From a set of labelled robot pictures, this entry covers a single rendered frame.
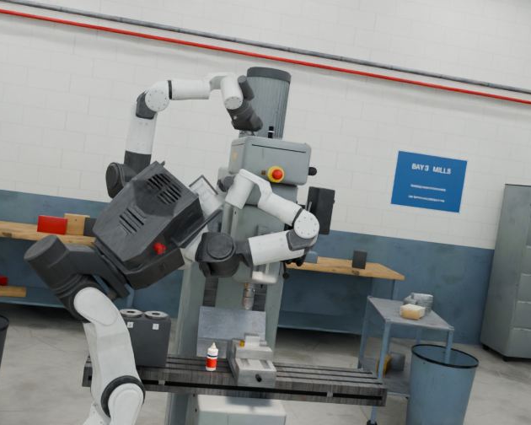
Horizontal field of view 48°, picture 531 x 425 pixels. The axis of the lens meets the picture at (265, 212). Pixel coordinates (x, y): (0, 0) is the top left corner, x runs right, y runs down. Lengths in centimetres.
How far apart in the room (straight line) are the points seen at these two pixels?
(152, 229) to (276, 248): 38
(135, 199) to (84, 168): 484
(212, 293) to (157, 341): 51
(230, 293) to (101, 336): 109
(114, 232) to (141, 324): 69
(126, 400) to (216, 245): 56
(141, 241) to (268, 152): 68
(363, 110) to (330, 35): 91
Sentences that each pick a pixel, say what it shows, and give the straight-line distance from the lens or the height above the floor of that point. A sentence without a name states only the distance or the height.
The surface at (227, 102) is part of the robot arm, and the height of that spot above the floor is 198.
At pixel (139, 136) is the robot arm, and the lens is 204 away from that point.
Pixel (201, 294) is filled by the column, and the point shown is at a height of 115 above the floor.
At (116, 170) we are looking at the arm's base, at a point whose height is 170.
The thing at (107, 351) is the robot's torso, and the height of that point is 115.
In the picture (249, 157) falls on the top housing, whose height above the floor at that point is 181.
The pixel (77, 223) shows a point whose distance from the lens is 621.
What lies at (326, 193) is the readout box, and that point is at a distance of 272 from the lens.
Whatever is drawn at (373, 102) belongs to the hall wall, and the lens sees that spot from 706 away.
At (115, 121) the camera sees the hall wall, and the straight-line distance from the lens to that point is 664.
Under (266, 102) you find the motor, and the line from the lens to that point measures 262.
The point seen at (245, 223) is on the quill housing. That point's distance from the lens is 236.
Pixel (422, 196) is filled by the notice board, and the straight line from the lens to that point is 729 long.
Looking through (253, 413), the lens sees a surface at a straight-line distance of 240.
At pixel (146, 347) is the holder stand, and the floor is 101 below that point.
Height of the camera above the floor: 177
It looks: 4 degrees down
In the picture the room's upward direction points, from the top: 8 degrees clockwise
